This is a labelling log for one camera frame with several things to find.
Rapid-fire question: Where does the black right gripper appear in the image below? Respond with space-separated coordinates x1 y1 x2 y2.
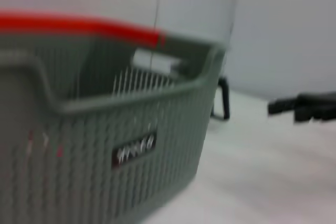
267 91 336 124

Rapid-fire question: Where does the grey perforated plastic storage bin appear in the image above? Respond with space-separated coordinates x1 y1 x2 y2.
0 31 229 224

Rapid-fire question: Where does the glass teapot with black handle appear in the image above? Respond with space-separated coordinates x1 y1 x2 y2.
211 76 232 122

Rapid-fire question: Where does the orange bin handle clip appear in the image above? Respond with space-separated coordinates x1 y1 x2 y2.
0 10 166 48

